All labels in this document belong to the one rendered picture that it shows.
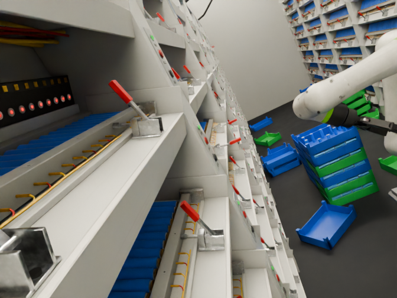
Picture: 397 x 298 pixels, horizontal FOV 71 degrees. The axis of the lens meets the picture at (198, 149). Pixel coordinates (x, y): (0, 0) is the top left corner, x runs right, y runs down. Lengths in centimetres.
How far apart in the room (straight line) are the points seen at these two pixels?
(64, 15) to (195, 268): 35
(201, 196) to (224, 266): 19
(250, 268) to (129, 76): 49
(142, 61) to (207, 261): 36
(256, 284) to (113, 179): 47
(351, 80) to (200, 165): 67
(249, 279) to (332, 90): 66
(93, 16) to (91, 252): 30
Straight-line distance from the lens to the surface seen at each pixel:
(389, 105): 142
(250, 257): 68
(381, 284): 156
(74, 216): 21
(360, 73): 110
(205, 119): 124
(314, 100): 102
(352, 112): 121
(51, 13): 32
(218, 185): 58
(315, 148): 181
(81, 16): 37
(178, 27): 124
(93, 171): 29
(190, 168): 57
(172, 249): 43
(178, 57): 124
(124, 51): 56
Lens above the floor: 116
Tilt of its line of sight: 14 degrees down
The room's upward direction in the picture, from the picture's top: 28 degrees counter-clockwise
